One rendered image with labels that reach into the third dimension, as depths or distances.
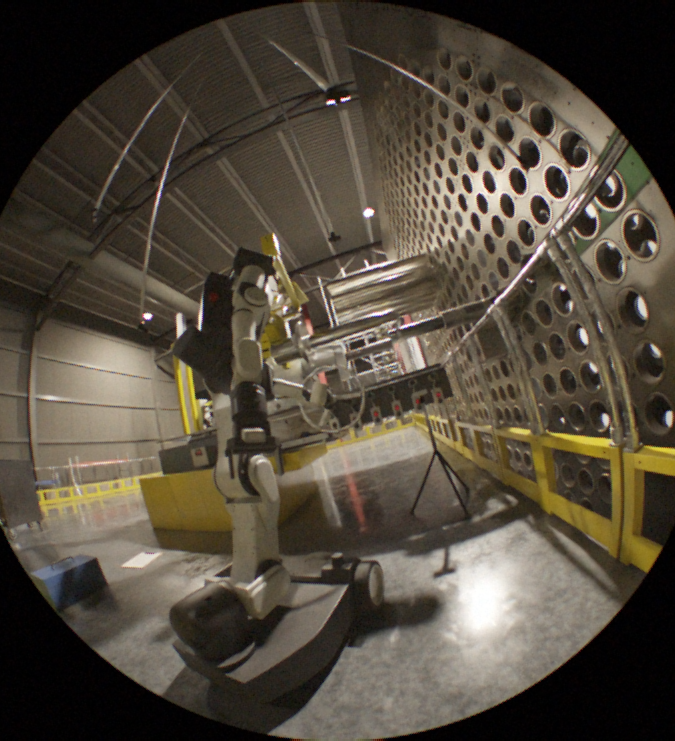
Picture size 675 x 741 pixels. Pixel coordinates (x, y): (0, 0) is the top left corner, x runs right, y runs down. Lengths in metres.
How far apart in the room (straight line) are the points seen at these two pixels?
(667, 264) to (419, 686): 1.73
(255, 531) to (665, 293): 1.91
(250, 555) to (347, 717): 0.55
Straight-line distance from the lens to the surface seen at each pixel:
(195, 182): 10.47
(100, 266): 10.23
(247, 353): 0.66
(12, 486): 4.32
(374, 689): 0.84
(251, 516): 0.85
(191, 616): 0.73
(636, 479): 0.88
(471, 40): 2.45
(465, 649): 0.87
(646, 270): 1.61
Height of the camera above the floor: 0.71
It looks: 11 degrees up
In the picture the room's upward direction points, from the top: 15 degrees counter-clockwise
